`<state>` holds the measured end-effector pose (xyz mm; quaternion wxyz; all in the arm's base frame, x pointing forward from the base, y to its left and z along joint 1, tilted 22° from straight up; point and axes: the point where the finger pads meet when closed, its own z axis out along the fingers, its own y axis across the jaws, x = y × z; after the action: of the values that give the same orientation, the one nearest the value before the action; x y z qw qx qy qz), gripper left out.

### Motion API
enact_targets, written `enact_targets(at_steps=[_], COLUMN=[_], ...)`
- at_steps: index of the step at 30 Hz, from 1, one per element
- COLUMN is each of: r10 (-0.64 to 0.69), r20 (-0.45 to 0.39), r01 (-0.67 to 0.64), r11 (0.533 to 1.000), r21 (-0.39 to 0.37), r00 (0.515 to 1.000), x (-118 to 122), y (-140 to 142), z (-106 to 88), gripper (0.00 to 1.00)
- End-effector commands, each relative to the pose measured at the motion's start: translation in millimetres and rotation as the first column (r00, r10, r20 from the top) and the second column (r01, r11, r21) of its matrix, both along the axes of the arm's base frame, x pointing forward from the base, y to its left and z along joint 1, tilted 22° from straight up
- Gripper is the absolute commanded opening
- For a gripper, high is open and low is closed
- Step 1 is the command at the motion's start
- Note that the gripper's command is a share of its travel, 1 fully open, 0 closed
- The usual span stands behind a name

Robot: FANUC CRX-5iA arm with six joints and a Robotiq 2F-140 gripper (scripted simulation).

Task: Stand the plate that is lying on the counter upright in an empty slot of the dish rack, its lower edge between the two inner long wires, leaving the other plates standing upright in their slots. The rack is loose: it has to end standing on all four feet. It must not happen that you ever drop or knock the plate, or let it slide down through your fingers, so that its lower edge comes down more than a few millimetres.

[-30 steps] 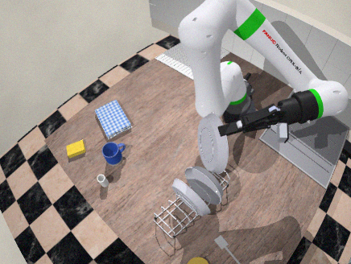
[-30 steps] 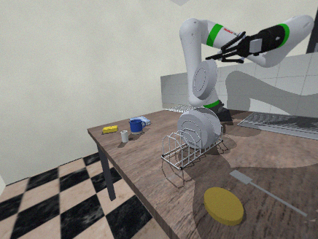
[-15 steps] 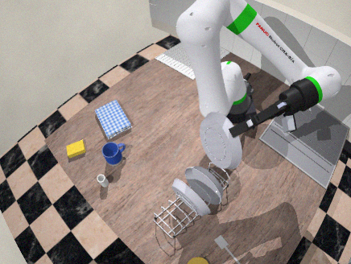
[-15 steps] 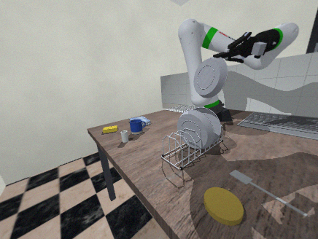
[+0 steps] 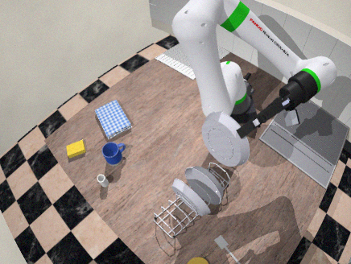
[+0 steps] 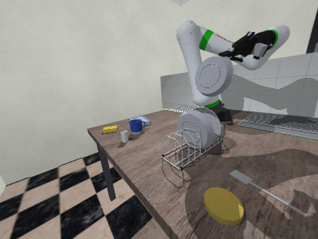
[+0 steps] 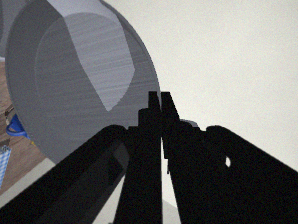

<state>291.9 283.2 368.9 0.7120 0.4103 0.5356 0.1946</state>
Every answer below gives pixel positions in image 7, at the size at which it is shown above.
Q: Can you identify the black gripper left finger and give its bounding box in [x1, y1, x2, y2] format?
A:
[0, 91, 163, 224]

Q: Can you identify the blue checked towel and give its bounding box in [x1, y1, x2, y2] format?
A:
[0, 145, 11, 187]

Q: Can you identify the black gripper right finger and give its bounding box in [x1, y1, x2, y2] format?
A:
[161, 91, 298, 224]

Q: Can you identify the blue mug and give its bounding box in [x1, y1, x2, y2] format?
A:
[6, 109, 31, 140]

